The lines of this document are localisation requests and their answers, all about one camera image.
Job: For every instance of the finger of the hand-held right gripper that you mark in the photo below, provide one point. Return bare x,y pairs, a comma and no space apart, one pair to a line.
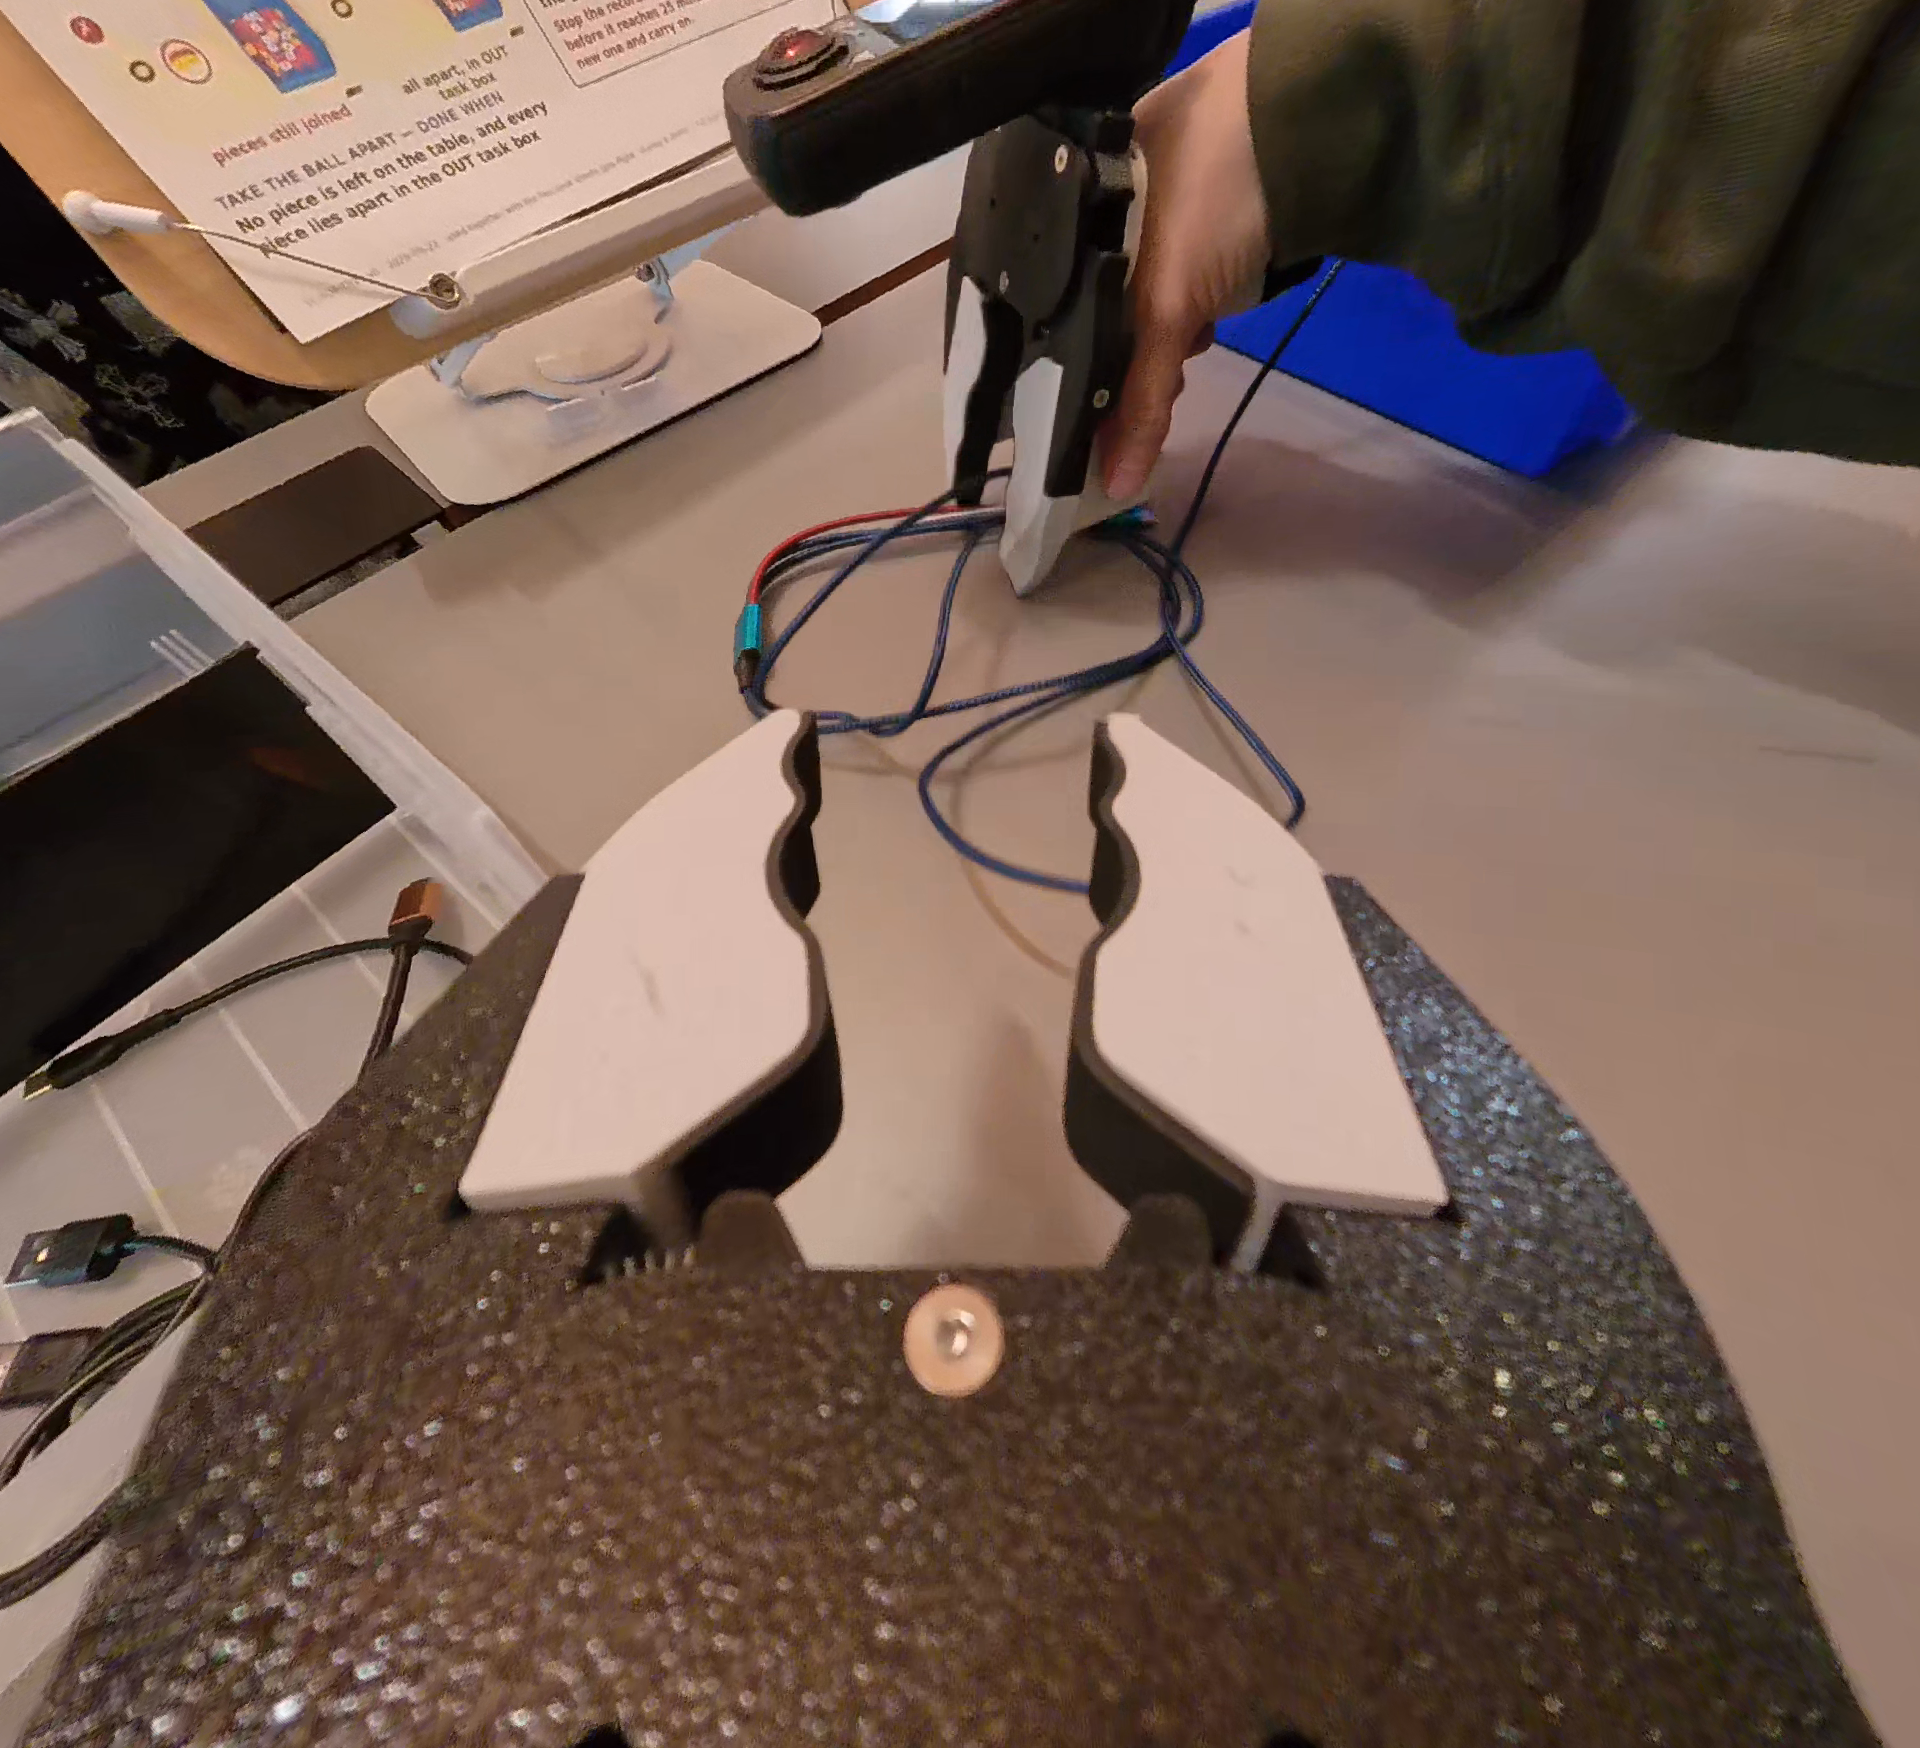
1038,504
968,354

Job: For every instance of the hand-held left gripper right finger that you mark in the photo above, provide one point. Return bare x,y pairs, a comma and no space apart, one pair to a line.
1245,997

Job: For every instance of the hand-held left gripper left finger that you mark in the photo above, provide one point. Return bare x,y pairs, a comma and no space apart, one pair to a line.
659,997

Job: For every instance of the blue plastic bin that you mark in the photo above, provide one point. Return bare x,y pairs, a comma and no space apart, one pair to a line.
1425,383

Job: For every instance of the clear plastic organizer box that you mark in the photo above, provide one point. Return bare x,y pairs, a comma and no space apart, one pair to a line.
92,548

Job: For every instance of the person's right forearm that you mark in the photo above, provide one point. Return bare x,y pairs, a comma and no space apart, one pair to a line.
1576,128

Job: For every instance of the grey desk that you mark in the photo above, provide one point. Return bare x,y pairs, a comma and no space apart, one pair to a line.
1576,728

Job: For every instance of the person's right hand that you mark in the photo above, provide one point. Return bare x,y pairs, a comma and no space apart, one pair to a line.
1193,248

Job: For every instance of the instruction sheet on wooden stand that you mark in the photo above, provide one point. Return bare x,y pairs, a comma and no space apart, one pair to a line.
600,369

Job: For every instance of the printed instruction sheet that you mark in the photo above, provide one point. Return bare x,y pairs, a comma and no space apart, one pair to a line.
375,54

